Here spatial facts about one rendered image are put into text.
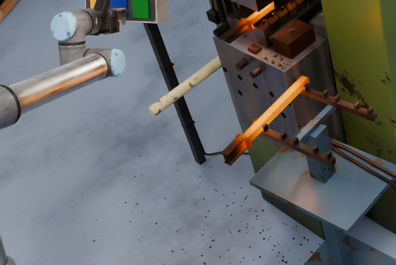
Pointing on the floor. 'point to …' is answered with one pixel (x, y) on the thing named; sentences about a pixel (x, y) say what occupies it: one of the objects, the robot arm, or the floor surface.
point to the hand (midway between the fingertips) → (124, 9)
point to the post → (151, 29)
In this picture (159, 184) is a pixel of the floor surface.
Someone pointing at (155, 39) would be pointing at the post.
